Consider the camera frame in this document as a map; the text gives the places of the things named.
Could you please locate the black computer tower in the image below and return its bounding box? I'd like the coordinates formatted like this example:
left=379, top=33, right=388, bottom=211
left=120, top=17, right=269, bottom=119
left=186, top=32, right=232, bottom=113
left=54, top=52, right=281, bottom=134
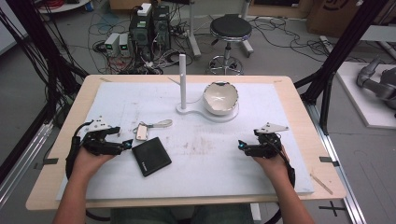
left=128, top=12, right=154, bottom=62
left=151, top=5, right=172, bottom=51

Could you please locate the grey power supply unit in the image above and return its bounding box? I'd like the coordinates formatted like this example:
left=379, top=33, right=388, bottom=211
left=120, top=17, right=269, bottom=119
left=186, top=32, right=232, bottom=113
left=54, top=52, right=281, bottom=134
left=119, top=33, right=133, bottom=58
left=104, top=32, right=121, bottom=58

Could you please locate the white platform board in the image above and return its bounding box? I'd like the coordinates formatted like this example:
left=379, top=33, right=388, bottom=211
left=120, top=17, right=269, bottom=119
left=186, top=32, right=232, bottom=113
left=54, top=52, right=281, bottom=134
left=335, top=61, right=396, bottom=131

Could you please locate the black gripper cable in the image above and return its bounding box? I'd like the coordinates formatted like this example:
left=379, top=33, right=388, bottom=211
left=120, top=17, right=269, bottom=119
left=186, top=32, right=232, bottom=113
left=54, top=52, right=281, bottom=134
left=275, top=143, right=297, bottom=189
left=64, top=120, right=94, bottom=183

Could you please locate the white key tag with lanyard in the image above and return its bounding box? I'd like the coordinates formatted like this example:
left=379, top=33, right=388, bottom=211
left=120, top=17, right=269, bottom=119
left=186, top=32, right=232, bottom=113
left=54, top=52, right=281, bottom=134
left=133, top=119, right=174, bottom=142

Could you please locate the black frame post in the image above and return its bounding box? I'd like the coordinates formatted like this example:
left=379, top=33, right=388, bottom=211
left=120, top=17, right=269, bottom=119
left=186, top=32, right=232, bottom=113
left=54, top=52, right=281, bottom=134
left=5, top=0, right=90, bottom=125
left=293, top=0, right=390, bottom=135

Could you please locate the person's left hand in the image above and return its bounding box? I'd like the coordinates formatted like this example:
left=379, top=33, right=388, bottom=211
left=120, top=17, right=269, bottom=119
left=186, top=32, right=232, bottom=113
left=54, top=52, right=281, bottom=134
left=72, top=146, right=116, bottom=181

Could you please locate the cardboard box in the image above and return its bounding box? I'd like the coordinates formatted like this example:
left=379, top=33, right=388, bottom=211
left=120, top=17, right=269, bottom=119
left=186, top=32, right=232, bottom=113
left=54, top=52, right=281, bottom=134
left=305, top=0, right=396, bottom=39

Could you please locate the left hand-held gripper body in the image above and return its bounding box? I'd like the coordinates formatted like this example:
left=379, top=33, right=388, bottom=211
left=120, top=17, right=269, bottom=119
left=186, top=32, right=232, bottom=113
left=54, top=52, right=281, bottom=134
left=81, top=116, right=125, bottom=157

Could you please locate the white stand with pole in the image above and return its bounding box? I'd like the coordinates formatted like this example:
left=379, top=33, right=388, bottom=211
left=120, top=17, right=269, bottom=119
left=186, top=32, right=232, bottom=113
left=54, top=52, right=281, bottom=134
left=175, top=53, right=240, bottom=123

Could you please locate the white box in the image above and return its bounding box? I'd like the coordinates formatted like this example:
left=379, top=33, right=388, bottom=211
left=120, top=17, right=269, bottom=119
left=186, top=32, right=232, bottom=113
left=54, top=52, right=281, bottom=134
left=136, top=2, right=153, bottom=18

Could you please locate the white foam mat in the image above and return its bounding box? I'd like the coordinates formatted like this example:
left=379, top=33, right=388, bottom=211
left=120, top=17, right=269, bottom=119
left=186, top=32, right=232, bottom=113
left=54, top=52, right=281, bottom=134
left=55, top=81, right=315, bottom=201

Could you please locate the thin wooden stick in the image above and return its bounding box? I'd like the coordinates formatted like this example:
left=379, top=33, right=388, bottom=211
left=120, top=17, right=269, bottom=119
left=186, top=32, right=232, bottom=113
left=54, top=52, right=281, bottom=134
left=309, top=173, right=334, bottom=196

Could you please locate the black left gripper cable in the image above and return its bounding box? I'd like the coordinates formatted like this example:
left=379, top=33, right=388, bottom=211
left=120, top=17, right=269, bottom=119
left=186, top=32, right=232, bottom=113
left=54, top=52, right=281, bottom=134
left=64, top=120, right=94, bottom=183

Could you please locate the black tape strip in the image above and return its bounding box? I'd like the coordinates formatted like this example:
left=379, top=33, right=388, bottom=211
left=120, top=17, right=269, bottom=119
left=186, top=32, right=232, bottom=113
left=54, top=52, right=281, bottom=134
left=318, top=156, right=341, bottom=168
left=33, top=157, right=60, bottom=171

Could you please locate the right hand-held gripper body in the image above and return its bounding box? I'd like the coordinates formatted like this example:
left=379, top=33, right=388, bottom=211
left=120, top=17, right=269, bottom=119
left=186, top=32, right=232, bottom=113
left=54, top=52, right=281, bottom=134
left=247, top=122, right=290, bottom=158

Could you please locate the black wallet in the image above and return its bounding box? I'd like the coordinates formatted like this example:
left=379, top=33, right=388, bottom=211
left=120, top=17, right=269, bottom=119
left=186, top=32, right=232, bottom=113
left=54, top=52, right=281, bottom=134
left=131, top=136, right=173, bottom=178

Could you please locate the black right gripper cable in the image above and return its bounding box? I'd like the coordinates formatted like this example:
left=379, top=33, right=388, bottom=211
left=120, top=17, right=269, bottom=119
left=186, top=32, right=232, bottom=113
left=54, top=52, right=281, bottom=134
left=275, top=143, right=297, bottom=189

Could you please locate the white shell-shaped bowl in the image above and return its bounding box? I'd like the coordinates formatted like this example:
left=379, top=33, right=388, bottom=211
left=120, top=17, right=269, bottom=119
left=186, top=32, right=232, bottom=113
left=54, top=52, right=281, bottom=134
left=202, top=81, right=240, bottom=117

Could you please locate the person's right hand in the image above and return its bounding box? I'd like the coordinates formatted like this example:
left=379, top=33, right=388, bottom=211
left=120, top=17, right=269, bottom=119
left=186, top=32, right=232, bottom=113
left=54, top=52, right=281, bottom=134
left=251, top=148, right=291, bottom=185

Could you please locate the black round stool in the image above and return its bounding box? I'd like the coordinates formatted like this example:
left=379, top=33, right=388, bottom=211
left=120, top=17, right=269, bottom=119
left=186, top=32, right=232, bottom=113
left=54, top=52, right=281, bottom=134
left=207, top=13, right=253, bottom=76

